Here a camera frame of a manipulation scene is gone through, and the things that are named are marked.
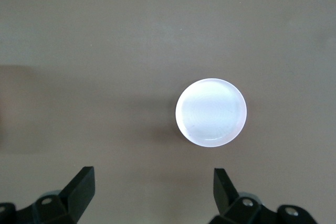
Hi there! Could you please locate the pink round plate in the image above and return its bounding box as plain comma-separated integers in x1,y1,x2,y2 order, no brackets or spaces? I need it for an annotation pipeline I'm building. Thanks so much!
175,78,248,148

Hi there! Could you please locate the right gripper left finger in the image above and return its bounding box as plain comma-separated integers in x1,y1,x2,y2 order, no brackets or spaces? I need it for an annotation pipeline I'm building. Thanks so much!
0,166,96,224

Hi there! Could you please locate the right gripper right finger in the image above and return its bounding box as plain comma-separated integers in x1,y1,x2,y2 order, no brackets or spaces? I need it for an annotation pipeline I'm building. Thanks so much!
212,167,320,224

